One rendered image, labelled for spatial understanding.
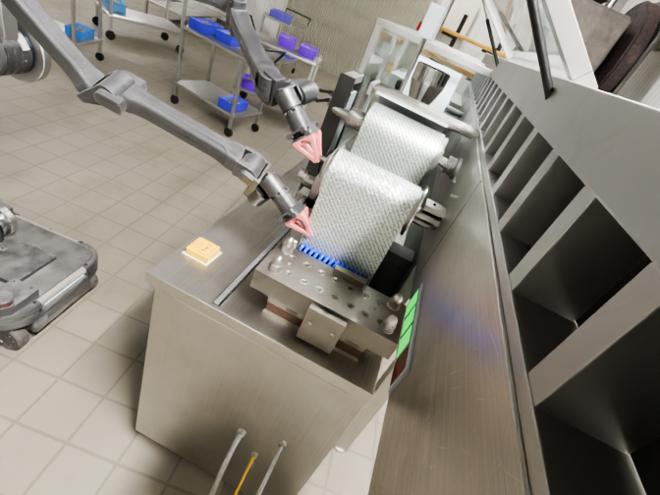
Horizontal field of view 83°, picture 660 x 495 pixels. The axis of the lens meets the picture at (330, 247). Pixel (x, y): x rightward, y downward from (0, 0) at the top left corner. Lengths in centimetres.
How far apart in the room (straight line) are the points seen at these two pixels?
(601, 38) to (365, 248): 390
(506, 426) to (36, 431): 171
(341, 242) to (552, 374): 79
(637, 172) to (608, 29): 430
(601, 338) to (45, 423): 180
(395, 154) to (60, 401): 159
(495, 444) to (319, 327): 66
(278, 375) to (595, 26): 424
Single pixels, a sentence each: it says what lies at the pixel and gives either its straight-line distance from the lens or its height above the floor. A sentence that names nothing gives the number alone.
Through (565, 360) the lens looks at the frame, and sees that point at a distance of 32.
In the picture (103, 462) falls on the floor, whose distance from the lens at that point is 178.
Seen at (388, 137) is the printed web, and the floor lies 135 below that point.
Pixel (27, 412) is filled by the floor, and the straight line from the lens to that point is 191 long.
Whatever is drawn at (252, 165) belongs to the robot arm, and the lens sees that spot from 101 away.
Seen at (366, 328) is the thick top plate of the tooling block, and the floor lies 103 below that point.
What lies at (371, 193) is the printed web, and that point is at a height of 126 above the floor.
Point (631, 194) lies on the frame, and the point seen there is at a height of 160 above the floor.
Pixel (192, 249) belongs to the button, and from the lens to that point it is 112.
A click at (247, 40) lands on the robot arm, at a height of 143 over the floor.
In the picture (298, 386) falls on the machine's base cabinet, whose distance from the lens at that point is 106.
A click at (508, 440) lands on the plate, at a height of 143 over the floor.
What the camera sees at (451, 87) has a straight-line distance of 193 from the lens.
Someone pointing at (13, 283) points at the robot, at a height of 28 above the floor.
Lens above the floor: 164
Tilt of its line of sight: 33 degrees down
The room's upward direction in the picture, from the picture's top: 25 degrees clockwise
